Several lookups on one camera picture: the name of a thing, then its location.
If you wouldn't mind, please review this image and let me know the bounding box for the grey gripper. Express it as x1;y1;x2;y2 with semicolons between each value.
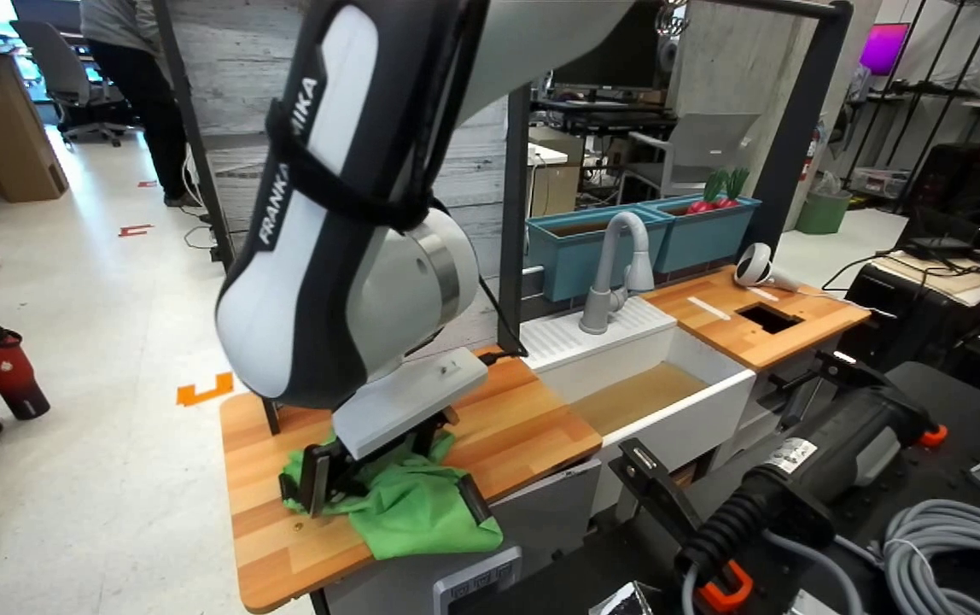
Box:
305;349;488;523

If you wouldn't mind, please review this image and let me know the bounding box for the green towel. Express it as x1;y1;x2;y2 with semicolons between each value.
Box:
323;434;504;559

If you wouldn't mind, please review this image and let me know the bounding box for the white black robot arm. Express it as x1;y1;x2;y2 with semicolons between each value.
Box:
214;0;633;512

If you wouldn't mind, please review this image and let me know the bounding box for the wooden butcher block counter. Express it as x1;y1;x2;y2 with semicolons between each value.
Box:
220;359;601;615

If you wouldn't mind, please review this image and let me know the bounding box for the white toy sink basin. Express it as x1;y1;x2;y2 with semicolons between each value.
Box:
519;296;755;512

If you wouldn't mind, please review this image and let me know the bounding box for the left teal storage bin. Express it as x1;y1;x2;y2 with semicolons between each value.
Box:
526;205;654;304

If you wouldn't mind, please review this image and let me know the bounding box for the teal storage bin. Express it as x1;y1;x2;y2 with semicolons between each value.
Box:
526;205;654;304
637;199;761;276

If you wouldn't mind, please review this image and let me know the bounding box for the grey toy faucet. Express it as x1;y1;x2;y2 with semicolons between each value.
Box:
579;211;654;334

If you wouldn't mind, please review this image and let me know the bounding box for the right teal storage bin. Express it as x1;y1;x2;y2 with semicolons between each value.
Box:
637;199;761;276

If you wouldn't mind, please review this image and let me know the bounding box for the small wooden counter with slot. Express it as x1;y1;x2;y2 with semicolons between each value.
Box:
650;266;872;372

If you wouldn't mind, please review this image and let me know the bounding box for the black tool with orange clips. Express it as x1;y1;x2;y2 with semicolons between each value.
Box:
612;363;949;615

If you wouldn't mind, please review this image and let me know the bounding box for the grey wood backsplash panel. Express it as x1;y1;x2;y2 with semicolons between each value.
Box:
164;0;515;405

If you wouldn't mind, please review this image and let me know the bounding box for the green bucket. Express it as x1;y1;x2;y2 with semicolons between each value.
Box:
797;190;849;235

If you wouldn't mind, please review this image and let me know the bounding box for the person in dark trousers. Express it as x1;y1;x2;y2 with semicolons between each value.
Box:
77;0;197;208

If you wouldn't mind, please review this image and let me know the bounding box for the purple lamp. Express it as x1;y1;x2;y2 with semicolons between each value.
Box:
859;24;907;76

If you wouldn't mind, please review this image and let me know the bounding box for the coiled grey cable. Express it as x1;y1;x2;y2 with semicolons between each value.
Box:
881;495;980;615

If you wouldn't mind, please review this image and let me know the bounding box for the black metal frame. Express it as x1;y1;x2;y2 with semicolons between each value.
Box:
150;0;856;437

